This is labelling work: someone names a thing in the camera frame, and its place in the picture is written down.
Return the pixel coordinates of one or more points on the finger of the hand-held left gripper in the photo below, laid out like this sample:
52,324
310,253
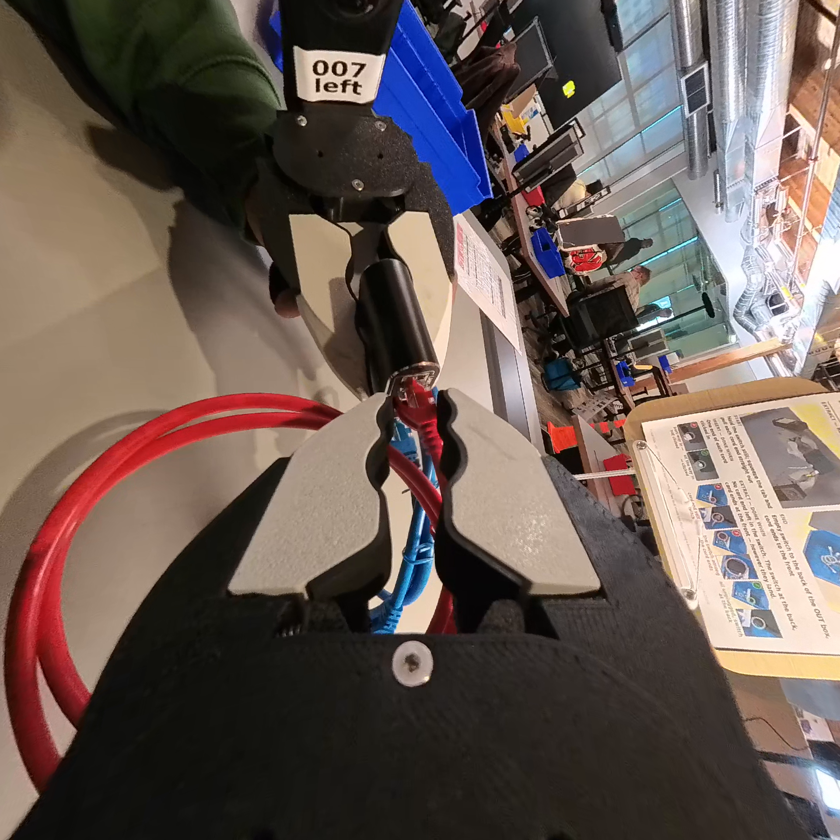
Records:
322,282
427,276

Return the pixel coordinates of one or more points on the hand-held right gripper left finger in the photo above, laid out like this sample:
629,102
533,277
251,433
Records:
309,519

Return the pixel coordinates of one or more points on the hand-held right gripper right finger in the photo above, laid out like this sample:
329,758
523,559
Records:
519,519

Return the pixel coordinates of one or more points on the black ethernet hub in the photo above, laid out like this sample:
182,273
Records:
398,322

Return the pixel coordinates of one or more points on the blue storage bin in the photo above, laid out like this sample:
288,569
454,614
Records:
433,92

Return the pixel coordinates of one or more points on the person's left forearm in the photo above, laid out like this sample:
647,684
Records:
171,79

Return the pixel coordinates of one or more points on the person's left hand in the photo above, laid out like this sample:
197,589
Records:
284,292

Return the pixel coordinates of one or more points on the white stand base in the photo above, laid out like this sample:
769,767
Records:
597,460

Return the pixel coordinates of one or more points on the instruction poster board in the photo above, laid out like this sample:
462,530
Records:
761,525

